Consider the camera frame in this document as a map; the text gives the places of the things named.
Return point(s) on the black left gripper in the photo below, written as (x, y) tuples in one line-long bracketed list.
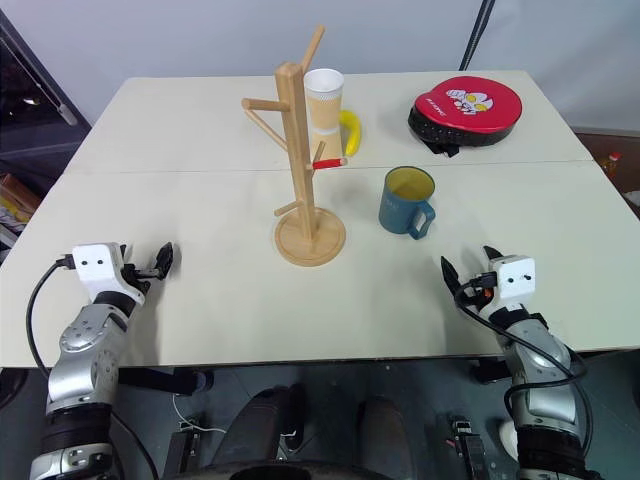
[(134, 275)]

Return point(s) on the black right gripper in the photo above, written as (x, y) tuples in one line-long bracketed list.
[(482, 296)]

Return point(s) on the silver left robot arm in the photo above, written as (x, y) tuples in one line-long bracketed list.
[(82, 360)]

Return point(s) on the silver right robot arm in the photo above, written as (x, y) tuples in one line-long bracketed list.
[(540, 380)]

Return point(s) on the wooden mug tree stand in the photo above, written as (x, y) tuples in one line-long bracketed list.
[(299, 150)]

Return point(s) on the tan and white paper cup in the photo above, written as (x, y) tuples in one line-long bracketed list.
[(325, 112)]

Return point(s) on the blue mug with yellow inside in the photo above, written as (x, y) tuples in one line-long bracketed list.
[(397, 212)]

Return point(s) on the black table clamp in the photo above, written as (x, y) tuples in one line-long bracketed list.
[(490, 371)]

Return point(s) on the red and black boxing pad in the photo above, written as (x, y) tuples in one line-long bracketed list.
[(467, 107)]

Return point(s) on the stack of books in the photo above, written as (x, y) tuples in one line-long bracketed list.
[(15, 205)]

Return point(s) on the yellow bottle with red cap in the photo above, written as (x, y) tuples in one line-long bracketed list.
[(613, 164)]

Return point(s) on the red marker pen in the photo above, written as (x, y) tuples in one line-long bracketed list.
[(329, 163)]

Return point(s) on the yellow banana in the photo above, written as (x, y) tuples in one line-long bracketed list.
[(356, 131)]

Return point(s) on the dark cabinet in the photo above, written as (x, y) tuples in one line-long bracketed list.
[(30, 135)]

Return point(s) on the grey metal rod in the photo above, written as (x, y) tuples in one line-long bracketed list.
[(47, 90)]

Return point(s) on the black tripod pole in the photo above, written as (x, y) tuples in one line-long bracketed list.
[(475, 35)]

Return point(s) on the black rounded base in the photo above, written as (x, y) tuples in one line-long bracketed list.
[(315, 470)]

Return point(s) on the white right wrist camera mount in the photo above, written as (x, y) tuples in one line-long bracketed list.
[(517, 280)]

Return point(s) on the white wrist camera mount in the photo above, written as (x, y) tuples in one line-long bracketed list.
[(97, 267), (517, 280)]

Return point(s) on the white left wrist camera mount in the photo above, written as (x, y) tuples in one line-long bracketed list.
[(97, 267)]

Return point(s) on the black table bracket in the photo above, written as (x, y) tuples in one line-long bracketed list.
[(160, 381)]

